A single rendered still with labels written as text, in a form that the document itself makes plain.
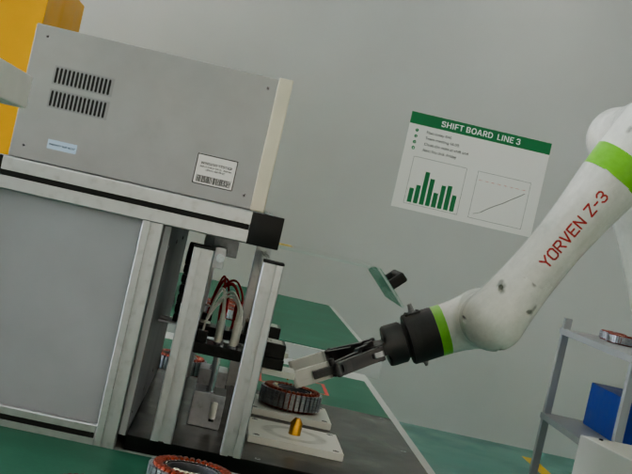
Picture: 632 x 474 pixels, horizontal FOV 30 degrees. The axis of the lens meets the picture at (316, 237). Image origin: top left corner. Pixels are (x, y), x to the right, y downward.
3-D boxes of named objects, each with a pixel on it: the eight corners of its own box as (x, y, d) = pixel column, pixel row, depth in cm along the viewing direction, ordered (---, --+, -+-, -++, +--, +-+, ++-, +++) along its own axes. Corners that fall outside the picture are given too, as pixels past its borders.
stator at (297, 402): (316, 407, 215) (320, 388, 215) (321, 419, 204) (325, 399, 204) (257, 395, 215) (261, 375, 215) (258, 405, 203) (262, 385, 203)
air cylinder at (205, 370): (222, 396, 212) (229, 367, 212) (221, 403, 205) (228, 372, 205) (195, 390, 212) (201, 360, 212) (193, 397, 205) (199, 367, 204)
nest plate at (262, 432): (334, 441, 193) (336, 434, 193) (342, 462, 178) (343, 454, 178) (245, 422, 192) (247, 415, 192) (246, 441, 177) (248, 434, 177)
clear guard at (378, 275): (387, 296, 228) (393, 267, 228) (403, 308, 204) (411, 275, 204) (224, 260, 226) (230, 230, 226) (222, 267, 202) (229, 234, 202)
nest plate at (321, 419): (323, 415, 217) (325, 408, 217) (330, 431, 203) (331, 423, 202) (245, 398, 216) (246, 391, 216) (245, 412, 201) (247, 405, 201)
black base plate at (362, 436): (387, 429, 231) (390, 418, 231) (444, 517, 167) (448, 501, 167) (155, 379, 228) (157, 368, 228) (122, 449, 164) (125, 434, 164)
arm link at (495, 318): (623, 207, 206) (575, 165, 206) (643, 201, 195) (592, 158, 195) (491, 363, 204) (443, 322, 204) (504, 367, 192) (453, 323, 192)
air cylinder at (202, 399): (219, 421, 188) (227, 388, 188) (218, 431, 181) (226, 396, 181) (188, 415, 188) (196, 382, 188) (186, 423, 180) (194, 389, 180)
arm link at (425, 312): (448, 363, 206) (439, 356, 216) (430, 300, 206) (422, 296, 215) (416, 373, 206) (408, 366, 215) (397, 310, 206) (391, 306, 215)
